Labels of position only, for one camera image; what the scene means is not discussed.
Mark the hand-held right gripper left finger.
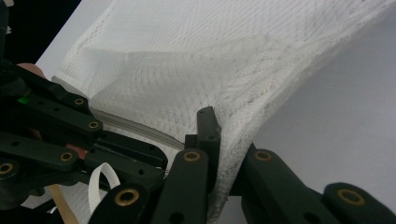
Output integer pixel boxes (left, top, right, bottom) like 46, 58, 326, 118
184, 105, 222, 194

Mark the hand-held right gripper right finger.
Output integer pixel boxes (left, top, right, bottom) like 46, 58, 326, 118
230, 142, 260, 198

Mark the white mesh laundry bag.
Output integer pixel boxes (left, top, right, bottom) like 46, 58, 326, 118
50, 0, 396, 224

